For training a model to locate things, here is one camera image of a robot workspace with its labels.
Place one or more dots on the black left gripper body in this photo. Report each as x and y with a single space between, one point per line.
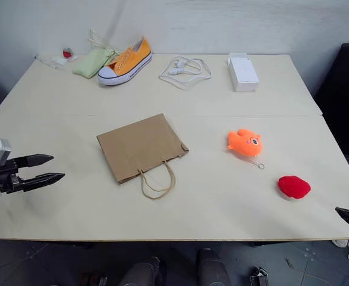
8 177

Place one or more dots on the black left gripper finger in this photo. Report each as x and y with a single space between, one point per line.
43 179
32 160

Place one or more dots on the red plush toy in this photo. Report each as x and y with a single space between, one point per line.
294 187

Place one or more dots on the clear plastic wrapper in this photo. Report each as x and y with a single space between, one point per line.
44 61

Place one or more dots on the small black device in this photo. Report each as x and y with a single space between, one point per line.
259 277

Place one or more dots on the small red and white object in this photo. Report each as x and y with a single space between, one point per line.
67 53

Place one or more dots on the orange plush fish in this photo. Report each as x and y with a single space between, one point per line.
245 143

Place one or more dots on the orange canvas sneaker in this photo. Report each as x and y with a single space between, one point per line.
123 65

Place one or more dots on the dark rounded shape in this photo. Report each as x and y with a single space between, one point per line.
144 272

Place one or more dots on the white cardboard box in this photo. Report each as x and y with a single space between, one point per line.
243 73

